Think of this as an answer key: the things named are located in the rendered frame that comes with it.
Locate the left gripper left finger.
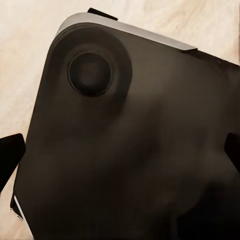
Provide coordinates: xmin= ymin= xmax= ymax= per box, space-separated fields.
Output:
xmin=0 ymin=133 xmax=26 ymax=193

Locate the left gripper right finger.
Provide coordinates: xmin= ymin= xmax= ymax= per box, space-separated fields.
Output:
xmin=224 ymin=133 xmax=240 ymax=173

